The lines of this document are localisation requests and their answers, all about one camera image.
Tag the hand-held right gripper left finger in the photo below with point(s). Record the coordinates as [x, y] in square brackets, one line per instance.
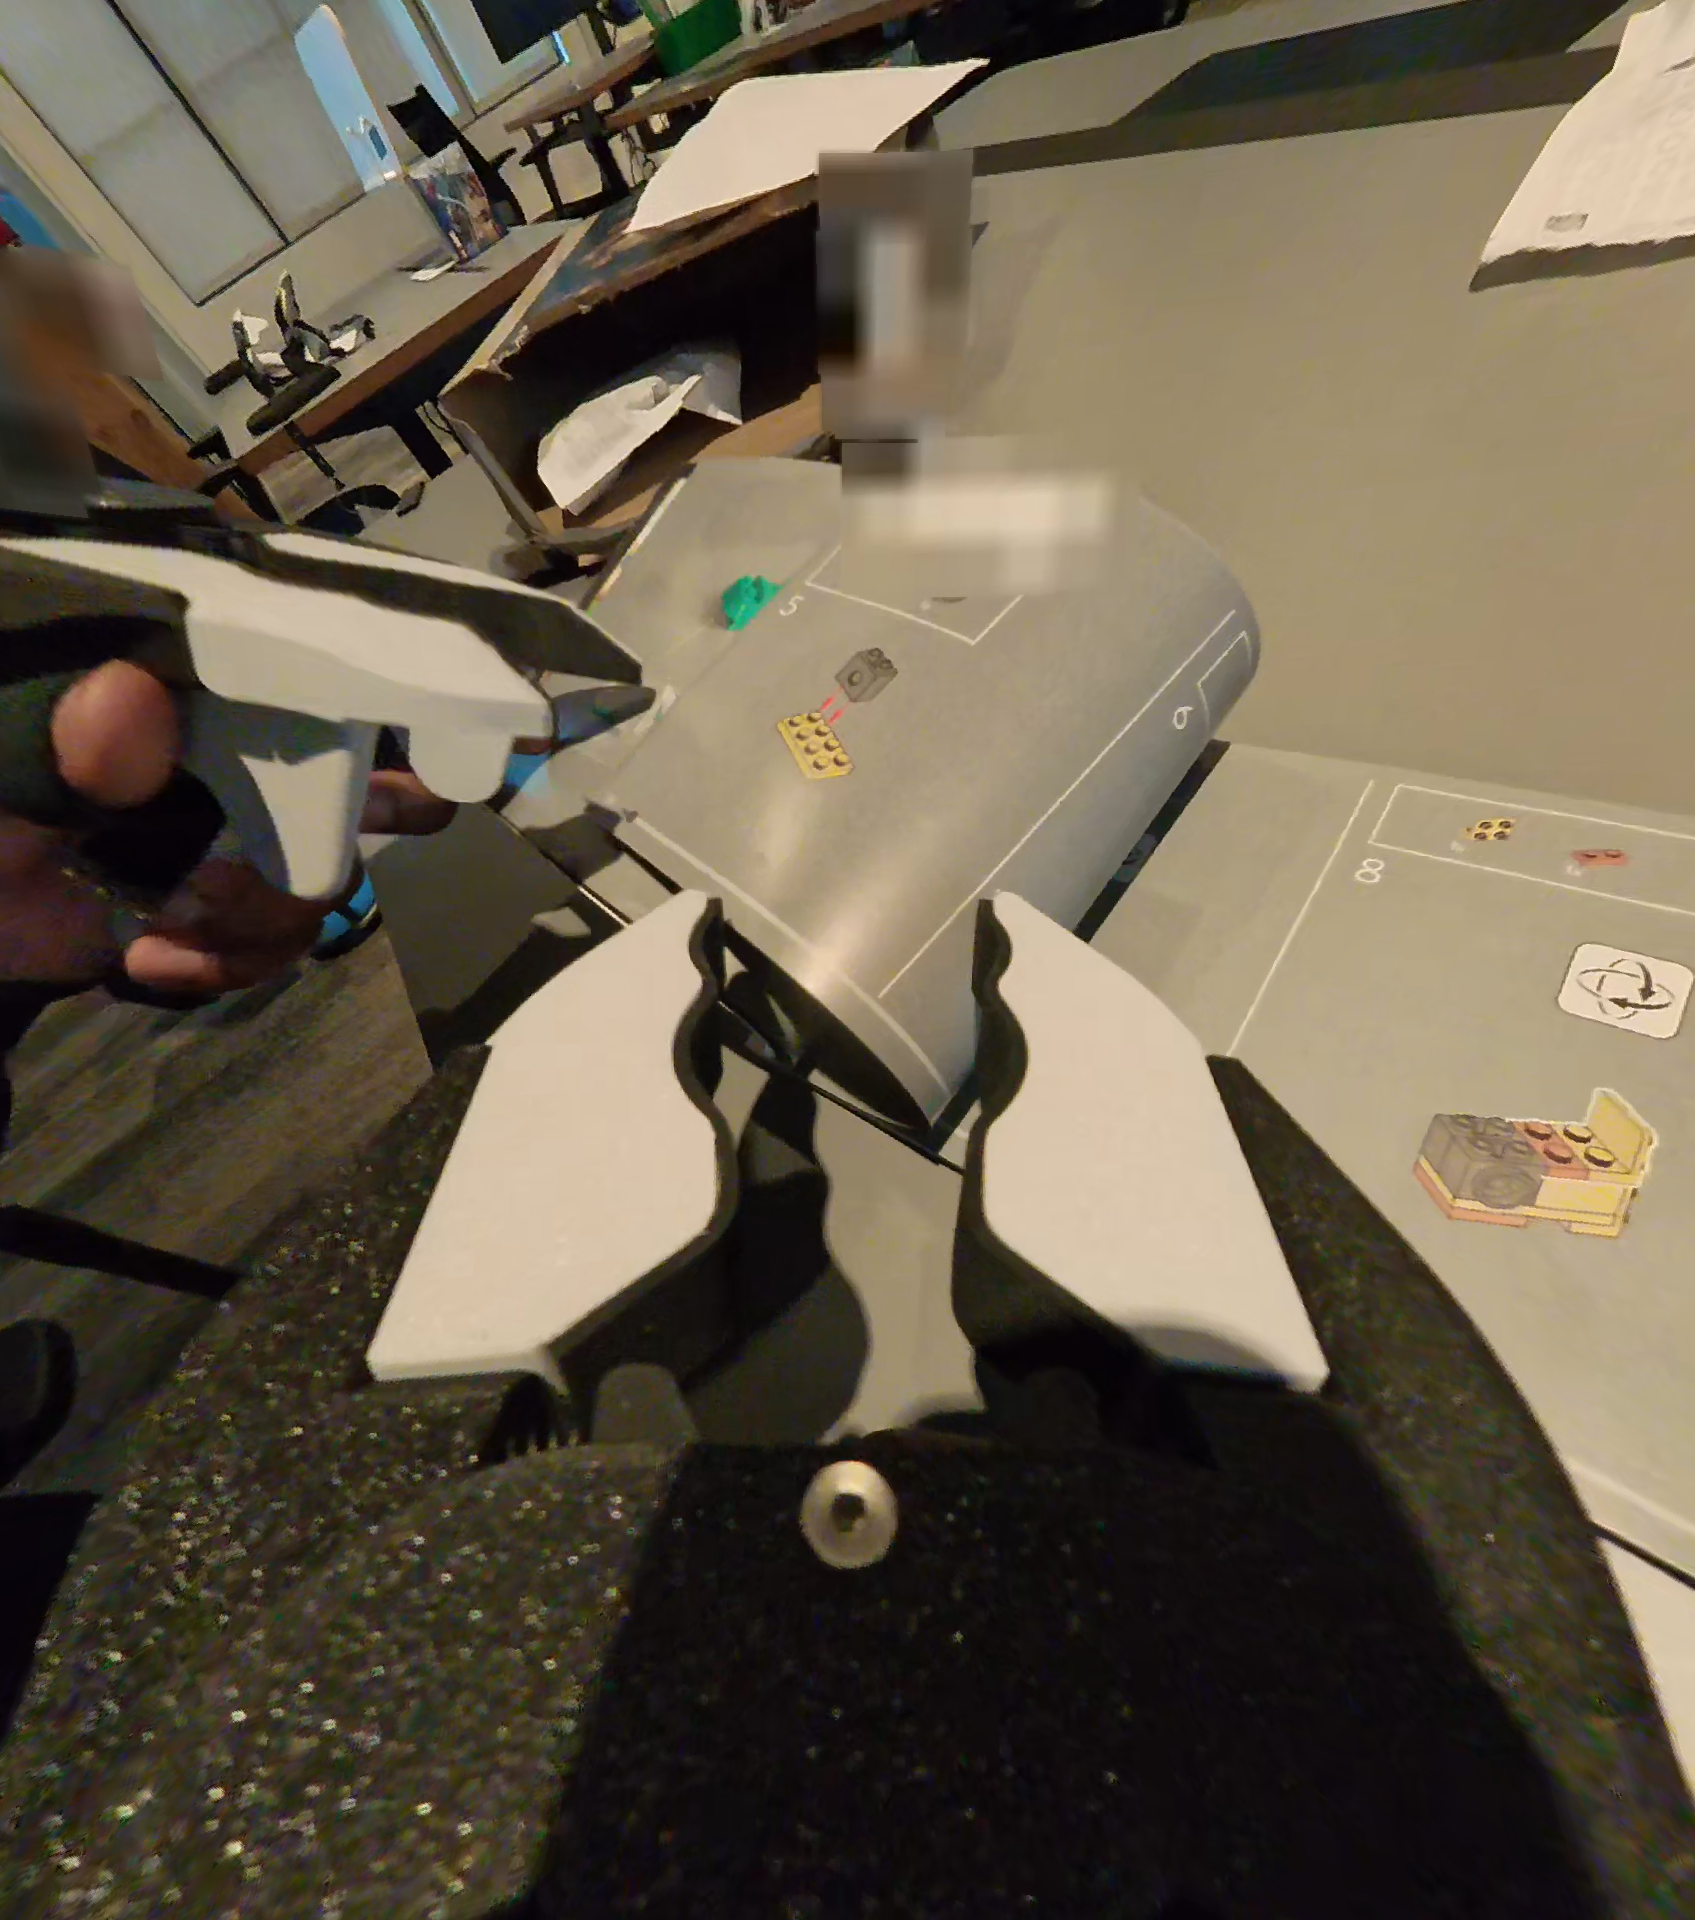
[563, 1171]

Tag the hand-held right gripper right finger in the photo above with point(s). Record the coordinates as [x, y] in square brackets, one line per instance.
[1133, 1171]

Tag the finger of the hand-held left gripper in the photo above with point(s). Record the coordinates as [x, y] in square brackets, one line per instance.
[397, 579]
[337, 675]

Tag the clear plastic bag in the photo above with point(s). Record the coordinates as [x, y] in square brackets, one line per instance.
[683, 675]

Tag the grey brick instruction booklet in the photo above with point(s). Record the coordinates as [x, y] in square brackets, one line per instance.
[939, 781]

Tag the small black robot arm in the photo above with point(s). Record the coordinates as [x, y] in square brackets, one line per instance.
[293, 353]

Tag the person's left hand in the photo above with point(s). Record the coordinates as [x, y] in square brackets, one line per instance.
[23, 915]

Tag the brown cardboard box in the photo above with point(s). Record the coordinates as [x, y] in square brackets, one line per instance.
[593, 524]

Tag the wooden table grey top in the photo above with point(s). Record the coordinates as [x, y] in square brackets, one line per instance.
[443, 323]

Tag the white packing paper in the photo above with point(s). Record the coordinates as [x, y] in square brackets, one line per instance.
[639, 428]

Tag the green toy brick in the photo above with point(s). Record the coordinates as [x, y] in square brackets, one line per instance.
[753, 602]

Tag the colourful carton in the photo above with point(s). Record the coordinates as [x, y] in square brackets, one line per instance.
[457, 203]

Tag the white window blind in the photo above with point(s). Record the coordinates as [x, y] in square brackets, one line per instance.
[173, 135]

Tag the long wooden table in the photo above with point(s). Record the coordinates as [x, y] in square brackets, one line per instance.
[593, 93]

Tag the green plastic crate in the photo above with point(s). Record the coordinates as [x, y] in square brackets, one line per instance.
[691, 30]

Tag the white crumpled paper sheet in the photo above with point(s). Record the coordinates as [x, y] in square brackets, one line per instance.
[1658, 135]

